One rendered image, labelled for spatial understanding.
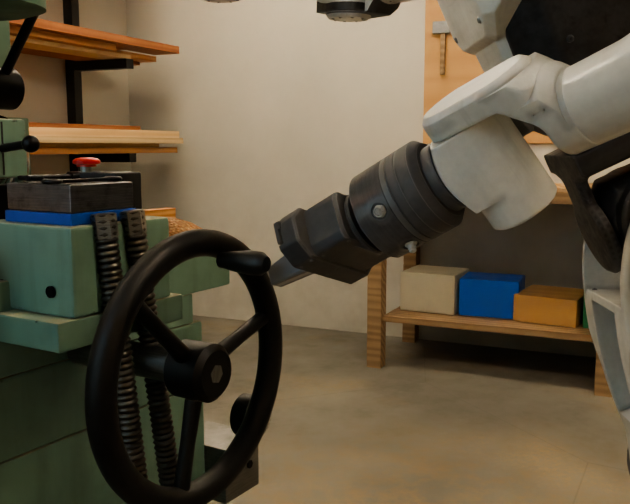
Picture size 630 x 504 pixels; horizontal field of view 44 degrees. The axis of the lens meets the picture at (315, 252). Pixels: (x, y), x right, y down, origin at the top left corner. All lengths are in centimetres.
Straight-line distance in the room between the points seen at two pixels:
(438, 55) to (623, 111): 358
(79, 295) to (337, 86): 365
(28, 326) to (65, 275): 6
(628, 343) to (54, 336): 63
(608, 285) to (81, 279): 68
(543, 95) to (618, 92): 6
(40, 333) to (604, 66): 56
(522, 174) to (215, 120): 409
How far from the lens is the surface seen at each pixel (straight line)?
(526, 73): 64
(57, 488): 96
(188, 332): 107
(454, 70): 414
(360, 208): 71
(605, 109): 61
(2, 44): 129
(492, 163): 67
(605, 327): 109
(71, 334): 80
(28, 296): 85
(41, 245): 82
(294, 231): 73
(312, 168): 442
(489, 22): 90
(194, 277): 107
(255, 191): 459
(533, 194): 69
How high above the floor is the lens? 104
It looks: 8 degrees down
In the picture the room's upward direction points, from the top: straight up
